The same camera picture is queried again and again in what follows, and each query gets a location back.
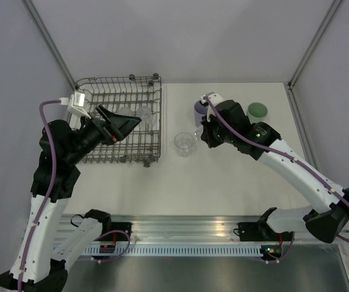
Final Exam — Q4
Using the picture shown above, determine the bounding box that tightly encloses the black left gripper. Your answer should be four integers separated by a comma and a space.
66, 103, 142, 164

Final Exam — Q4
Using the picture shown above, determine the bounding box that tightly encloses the clear glass cup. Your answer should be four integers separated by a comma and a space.
174, 132, 195, 158
117, 106, 134, 116
136, 106, 154, 131
194, 126, 203, 141

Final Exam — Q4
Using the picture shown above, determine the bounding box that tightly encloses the lavender plastic cup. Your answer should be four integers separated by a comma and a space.
193, 101, 207, 127

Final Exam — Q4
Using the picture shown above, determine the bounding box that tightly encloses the green plastic cup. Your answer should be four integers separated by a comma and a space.
247, 102, 268, 123

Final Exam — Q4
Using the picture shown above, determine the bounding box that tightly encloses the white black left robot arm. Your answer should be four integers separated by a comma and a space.
0, 105, 141, 291

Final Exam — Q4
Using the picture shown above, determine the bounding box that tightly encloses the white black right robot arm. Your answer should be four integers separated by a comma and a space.
199, 92, 349, 243

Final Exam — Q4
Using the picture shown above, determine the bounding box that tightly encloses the grey wire dish rack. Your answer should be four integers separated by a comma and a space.
75, 73, 162, 167

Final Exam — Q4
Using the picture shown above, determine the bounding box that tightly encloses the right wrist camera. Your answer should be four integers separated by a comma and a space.
199, 92, 224, 120

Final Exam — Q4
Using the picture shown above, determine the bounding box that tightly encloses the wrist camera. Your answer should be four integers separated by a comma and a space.
199, 92, 224, 120
58, 91, 91, 119

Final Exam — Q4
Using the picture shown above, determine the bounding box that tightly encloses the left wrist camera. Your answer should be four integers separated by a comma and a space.
58, 91, 91, 119

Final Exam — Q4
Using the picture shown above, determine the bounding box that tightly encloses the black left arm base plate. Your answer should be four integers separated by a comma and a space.
110, 221, 133, 242

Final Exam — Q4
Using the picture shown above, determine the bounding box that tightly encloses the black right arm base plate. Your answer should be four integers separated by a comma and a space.
237, 222, 293, 242

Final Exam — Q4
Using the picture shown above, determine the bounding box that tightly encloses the aluminium mounting rail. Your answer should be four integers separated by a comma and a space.
55, 214, 349, 244

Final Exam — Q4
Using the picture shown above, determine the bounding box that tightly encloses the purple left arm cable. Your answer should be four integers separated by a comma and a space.
16, 99, 61, 292

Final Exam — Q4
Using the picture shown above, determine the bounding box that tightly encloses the white slotted cable duct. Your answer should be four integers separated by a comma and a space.
83, 245, 262, 257

